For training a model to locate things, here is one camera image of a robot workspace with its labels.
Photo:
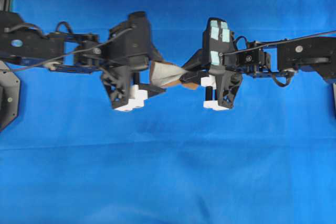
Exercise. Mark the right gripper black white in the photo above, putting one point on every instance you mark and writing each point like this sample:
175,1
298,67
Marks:
221,85

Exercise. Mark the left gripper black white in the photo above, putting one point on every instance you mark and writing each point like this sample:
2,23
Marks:
123,95

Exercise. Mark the grey and brown sponge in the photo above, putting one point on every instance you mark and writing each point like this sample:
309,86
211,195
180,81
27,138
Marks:
165,75

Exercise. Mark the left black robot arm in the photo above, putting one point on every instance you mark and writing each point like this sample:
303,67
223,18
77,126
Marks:
25,45

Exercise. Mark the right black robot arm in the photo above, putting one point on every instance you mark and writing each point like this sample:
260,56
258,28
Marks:
281,60

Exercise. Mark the blue table cloth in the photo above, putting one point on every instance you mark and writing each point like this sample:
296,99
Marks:
70,158

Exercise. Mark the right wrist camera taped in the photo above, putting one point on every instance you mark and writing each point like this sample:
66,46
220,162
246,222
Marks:
217,42

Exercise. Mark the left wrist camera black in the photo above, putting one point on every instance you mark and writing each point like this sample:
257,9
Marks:
131,43

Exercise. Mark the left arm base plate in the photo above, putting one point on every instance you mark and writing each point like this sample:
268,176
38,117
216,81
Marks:
10,94

